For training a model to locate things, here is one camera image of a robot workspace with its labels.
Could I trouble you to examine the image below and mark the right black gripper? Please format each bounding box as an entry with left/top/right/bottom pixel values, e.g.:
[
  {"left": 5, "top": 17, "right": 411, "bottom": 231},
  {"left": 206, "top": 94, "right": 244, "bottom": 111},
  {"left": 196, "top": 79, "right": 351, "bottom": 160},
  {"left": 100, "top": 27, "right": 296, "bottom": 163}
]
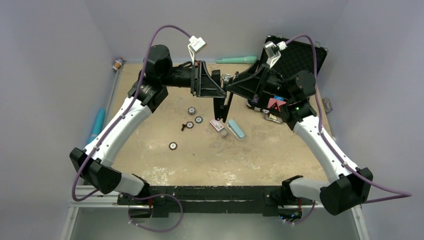
[{"left": 225, "top": 59, "right": 294, "bottom": 101}]

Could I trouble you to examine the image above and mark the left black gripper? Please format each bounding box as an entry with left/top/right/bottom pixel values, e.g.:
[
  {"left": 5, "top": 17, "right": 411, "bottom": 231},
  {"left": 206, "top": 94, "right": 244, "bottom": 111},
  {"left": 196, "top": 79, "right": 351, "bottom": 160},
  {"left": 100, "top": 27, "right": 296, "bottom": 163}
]
[{"left": 160, "top": 60, "right": 227, "bottom": 98}]

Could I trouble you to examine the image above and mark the black stapler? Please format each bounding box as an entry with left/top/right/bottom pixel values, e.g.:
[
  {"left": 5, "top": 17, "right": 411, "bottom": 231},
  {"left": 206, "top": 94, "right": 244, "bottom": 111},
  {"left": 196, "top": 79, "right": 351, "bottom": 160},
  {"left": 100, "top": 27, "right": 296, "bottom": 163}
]
[{"left": 211, "top": 69, "right": 234, "bottom": 123}]

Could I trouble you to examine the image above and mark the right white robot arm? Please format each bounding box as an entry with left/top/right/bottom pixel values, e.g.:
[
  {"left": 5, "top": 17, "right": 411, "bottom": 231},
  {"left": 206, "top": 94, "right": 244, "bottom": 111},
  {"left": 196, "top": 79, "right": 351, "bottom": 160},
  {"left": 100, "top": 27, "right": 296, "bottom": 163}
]
[{"left": 223, "top": 62, "right": 373, "bottom": 216}]

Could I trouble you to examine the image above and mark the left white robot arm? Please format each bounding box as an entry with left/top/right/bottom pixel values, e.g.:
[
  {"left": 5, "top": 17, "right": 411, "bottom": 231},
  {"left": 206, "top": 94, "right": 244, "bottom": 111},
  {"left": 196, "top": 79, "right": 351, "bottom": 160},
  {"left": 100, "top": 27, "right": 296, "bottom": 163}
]
[{"left": 69, "top": 44, "right": 227, "bottom": 205}]

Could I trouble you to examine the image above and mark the light blue stapler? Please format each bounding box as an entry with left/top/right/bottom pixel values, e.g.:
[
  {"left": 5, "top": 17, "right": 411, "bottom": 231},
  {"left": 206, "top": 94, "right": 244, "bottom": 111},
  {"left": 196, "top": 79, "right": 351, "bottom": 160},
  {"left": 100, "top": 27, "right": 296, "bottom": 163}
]
[{"left": 227, "top": 119, "right": 246, "bottom": 141}]

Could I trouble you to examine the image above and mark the mint green microphone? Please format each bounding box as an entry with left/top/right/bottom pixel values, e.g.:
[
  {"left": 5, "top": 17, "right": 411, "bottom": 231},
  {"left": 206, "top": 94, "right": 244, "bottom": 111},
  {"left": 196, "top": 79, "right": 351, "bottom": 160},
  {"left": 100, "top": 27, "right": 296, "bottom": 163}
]
[{"left": 215, "top": 56, "right": 257, "bottom": 64}]

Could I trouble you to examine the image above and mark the blue poker chip stack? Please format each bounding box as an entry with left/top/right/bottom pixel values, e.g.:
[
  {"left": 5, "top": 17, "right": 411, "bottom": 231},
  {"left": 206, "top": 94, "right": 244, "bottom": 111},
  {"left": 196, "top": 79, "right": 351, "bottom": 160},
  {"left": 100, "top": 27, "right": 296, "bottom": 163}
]
[{"left": 187, "top": 107, "right": 196, "bottom": 116}]

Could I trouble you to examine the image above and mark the red white staple box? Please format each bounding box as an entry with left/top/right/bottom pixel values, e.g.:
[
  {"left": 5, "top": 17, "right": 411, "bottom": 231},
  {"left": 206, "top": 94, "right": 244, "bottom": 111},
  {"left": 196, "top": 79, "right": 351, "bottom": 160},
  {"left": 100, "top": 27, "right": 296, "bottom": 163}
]
[{"left": 209, "top": 119, "right": 229, "bottom": 138}]

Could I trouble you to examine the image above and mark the brown poker chip middle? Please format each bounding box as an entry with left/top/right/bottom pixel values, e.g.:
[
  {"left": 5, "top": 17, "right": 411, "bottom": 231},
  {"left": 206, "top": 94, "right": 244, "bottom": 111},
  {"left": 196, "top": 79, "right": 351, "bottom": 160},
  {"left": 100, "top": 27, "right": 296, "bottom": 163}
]
[{"left": 185, "top": 121, "right": 194, "bottom": 129}]

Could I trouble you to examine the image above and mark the brown poker chip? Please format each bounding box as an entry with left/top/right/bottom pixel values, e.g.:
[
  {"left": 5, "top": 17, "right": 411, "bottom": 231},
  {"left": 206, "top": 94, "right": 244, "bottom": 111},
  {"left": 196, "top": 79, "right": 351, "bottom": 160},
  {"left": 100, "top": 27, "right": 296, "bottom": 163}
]
[
  {"left": 168, "top": 142, "right": 178, "bottom": 151},
  {"left": 185, "top": 121, "right": 194, "bottom": 129}
]

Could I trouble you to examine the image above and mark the black poker chip case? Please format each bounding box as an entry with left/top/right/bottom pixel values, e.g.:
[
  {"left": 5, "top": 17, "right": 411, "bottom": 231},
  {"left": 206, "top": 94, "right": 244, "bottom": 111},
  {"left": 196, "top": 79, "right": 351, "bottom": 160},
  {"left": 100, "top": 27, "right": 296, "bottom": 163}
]
[{"left": 246, "top": 40, "right": 329, "bottom": 124}]

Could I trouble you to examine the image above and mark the brown poker chip front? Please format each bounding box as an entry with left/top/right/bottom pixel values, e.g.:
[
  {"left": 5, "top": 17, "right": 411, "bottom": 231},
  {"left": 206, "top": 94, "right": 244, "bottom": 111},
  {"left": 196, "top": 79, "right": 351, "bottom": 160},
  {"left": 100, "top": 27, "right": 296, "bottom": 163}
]
[{"left": 168, "top": 142, "right": 178, "bottom": 151}]

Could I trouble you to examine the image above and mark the blue cylindrical tube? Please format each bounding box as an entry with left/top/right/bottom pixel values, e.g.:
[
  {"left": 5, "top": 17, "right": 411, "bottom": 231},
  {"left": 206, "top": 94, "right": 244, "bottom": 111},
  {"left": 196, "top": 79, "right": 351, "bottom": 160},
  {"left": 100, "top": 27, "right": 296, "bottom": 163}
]
[{"left": 87, "top": 108, "right": 106, "bottom": 144}]

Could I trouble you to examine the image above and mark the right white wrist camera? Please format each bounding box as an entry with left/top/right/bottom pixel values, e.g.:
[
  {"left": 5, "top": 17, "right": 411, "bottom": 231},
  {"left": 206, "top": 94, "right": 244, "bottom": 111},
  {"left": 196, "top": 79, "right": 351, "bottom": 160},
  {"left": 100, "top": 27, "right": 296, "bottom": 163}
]
[{"left": 263, "top": 41, "right": 287, "bottom": 69}]

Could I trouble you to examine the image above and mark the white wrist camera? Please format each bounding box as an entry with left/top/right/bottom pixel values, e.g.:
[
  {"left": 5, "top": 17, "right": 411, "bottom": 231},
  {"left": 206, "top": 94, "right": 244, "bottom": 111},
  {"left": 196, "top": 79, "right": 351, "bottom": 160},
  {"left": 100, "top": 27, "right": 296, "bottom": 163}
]
[
  {"left": 263, "top": 41, "right": 287, "bottom": 69},
  {"left": 187, "top": 35, "right": 207, "bottom": 65}
]

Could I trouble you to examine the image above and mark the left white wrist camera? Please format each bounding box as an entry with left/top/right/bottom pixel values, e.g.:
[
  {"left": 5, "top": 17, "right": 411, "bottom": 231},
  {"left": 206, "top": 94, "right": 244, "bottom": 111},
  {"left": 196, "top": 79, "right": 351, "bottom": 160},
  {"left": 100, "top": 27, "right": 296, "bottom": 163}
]
[{"left": 187, "top": 35, "right": 207, "bottom": 65}]

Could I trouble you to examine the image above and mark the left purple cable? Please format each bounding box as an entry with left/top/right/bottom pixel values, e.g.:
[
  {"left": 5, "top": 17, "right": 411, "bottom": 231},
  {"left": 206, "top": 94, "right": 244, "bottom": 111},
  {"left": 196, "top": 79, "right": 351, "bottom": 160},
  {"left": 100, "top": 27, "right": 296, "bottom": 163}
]
[{"left": 71, "top": 24, "right": 193, "bottom": 202}]

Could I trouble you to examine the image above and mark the aluminium rail frame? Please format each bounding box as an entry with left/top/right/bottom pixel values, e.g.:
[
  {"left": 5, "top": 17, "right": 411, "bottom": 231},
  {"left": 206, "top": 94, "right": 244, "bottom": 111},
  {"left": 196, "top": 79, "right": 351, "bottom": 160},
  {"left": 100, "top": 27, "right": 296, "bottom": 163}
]
[{"left": 59, "top": 185, "right": 370, "bottom": 240}]

